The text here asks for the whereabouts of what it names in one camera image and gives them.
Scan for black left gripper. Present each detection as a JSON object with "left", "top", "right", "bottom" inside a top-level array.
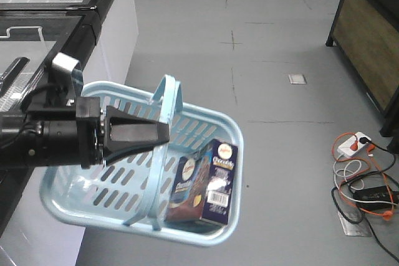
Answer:
[{"left": 75, "top": 97, "right": 170, "bottom": 169}]

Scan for light blue plastic basket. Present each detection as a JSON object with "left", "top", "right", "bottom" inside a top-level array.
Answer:
[{"left": 39, "top": 75, "right": 244, "bottom": 247}]

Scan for chocolate cookie box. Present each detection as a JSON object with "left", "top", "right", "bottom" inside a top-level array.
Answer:
[{"left": 165, "top": 139, "right": 238, "bottom": 226}]

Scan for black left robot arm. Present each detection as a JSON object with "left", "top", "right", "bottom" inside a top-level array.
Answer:
[{"left": 1, "top": 83, "right": 170, "bottom": 170}]

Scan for near white chest freezer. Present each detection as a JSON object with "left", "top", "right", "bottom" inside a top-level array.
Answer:
[{"left": 1, "top": 10, "right": 110, "bottom": 265}]

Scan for steel floor socket plate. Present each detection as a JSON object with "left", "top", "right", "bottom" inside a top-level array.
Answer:
[{"left": 288, "top": 74, "right": 307, "bottom": 85}]

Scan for white power strip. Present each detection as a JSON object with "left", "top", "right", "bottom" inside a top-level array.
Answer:
[{"left": 337, "top": 131, "right": 370, "bottom": 158}]

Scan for black power adapter brick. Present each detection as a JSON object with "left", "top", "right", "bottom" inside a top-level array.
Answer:
[{"left": 353, "top": 186, "right": 398, "bottom": 210}]

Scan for dark wooden display counter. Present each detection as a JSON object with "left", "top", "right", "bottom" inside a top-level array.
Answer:
[{"left": 325, "top": 0, "right": 398, "bottom": 153}]

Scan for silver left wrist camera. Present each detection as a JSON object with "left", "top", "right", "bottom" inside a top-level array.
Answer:
[{"left": 51, "top": 52, "right": 84, "bottom": 98}]

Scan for white cable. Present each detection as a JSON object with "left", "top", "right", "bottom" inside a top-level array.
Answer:
[{"left": 332, "top": 153, "right": 399, "bottom": 207}]

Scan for black power cable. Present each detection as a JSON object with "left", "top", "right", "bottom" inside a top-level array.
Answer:
[{"left": 331, "top": 137, "right": 399, "bottom": 258}]

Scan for floor socket plate near cables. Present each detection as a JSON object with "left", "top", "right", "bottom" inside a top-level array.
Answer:
[{"left": 337, "top": 211, "right": 372, "bottom": 237}]

